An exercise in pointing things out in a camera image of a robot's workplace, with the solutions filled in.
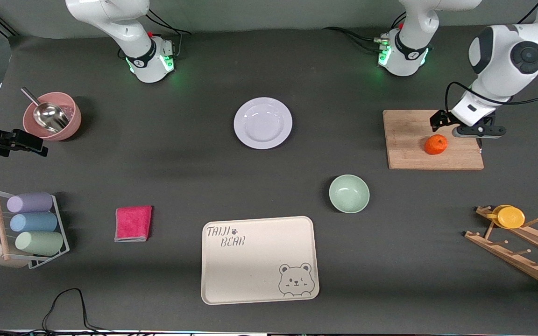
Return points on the pink folded cloth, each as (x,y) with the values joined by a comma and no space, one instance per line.
(133,224)

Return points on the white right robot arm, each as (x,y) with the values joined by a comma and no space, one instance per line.
(110,18)

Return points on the blue cup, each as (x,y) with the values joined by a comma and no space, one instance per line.
(33,222)

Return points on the pink bowl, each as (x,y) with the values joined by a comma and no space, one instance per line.
(74,119)

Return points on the cream tray with bear print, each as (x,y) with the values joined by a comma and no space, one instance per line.
(259,270)

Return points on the yellow mug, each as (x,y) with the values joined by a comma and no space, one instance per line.
(511,217)

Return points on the light green bowl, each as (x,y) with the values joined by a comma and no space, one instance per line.
(349,194)

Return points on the white round plate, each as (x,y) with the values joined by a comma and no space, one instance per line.
(263,123)

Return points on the metal scoop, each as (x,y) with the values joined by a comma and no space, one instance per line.
(50,115)

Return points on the wooden mug rack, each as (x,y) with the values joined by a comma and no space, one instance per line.
(521,263)

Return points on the green cup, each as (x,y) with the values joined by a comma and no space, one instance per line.
(39,243)

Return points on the wooden cutting board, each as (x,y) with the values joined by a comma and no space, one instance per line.
(409,149)

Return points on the orange fruit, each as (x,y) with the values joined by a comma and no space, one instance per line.
(436,144)

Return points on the purple cup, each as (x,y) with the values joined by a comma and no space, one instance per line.
(30,202)

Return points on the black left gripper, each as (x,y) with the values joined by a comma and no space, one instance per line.
(440,118)

